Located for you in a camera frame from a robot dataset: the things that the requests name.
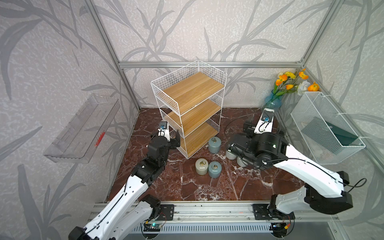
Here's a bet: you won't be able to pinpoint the blue-grey tea canister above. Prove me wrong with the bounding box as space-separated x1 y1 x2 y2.
209 137 222 154
208 161 222 179

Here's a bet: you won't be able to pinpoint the beige tea canister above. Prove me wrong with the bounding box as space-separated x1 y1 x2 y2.
195 158 209 176

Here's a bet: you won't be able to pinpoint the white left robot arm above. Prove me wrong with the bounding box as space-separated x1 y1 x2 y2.
68 130 181 240

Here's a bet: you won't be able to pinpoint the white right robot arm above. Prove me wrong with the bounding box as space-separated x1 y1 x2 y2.
227 133 353 219

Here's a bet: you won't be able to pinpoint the blue glass vase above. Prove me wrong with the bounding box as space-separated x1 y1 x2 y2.
263 91 283 112

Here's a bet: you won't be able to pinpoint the green book in basket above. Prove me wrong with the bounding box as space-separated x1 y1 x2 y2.
302 117 358 148

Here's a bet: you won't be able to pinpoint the orange and white flowers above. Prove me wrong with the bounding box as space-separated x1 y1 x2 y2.
272 69 320 97

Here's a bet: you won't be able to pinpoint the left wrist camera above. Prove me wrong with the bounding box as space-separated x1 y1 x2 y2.
158 121 170 142

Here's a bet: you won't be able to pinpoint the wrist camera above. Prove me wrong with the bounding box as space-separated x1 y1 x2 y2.
158 121 170 142
254 108 275 134

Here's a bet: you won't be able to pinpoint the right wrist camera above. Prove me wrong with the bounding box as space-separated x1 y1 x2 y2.
254 108 275 134

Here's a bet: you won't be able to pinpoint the white wire three-tier shelf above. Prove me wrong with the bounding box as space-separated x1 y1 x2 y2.
151 60 228 159

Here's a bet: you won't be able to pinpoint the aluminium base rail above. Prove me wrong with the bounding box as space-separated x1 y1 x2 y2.
91 200 340 224

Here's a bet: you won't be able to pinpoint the clear plastic wall tray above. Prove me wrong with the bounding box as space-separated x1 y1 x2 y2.
44 94 121 164

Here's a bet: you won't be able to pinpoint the white mesh wall basket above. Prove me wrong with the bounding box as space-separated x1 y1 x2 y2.
291 92 366 165

